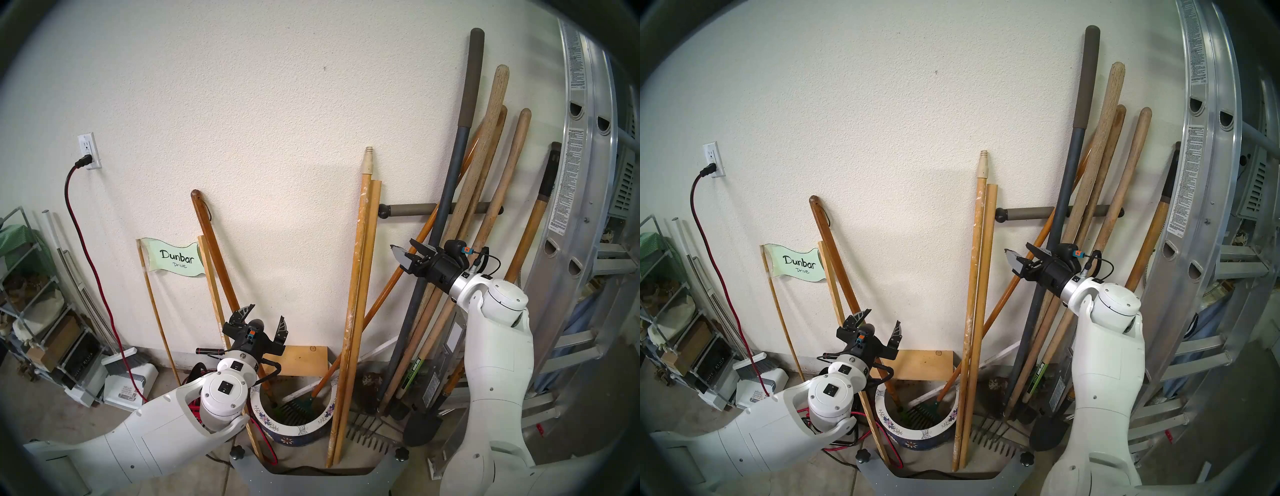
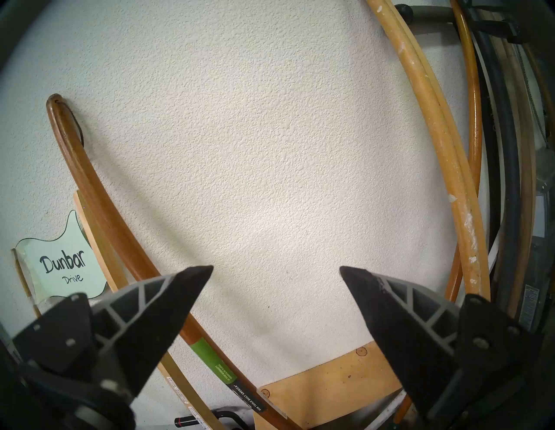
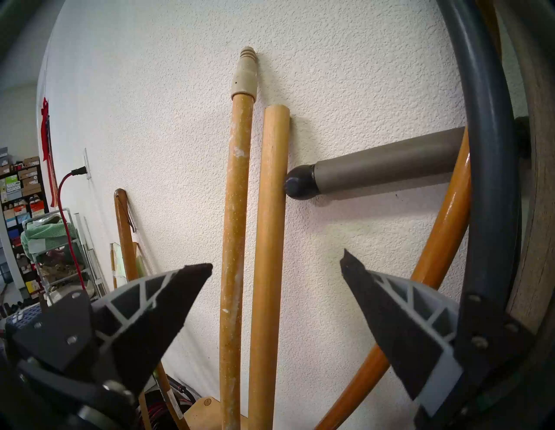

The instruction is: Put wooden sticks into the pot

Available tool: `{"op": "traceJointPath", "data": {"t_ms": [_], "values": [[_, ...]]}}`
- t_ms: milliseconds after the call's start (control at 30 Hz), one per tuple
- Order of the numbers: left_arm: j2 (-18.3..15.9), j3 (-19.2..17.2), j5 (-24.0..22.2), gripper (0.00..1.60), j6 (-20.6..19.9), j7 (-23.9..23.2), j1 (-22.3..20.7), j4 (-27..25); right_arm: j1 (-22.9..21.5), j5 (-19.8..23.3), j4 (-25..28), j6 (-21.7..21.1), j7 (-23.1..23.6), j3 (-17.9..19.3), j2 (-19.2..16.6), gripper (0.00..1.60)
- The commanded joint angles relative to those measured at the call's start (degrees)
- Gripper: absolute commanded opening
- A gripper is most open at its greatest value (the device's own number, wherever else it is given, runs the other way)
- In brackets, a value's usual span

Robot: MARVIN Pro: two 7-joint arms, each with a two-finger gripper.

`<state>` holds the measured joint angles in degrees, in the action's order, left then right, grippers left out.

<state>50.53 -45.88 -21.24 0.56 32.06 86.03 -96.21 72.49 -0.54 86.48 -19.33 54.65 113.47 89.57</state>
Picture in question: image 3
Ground plywood board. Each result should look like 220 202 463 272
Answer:
184 395 250 430

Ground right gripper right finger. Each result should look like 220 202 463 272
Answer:
340 249 535 417

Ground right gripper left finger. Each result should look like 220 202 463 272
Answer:
12 263 214 396

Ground paint-speckled pole with threaded tip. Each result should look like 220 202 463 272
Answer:
219 46 259 430

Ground red cord with black plug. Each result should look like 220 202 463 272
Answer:
56 166 88 291

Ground weathered grey wooden tool handle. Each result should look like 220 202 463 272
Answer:
499 0 555 334

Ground plain thick wooden dowel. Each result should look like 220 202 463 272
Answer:
248 104 291 430

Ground orange-handled green rake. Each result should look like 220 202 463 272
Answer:
314 0 503 430

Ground grey bar with black cap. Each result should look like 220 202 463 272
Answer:
284 117 532 201

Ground dark grey foam-grip tool handle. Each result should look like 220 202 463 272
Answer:
436 0 523 313

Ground dark brown stick with cord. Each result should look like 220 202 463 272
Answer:
114 189 191 430

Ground grey wire shelf rack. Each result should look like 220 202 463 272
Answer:
22 208 109 304

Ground coiled red cable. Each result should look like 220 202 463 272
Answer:
143 388 193 430

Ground dark shelf with boxes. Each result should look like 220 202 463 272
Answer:
0 147 48 304

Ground green checked cloth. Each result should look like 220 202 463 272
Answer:
22 221 78 261

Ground green Dunbar Drive sign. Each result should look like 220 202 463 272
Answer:
111 242 146 282

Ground white pipes bundle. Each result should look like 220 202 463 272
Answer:
74 212 107 295

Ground red hanging ribbon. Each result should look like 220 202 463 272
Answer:
40 98 59 208

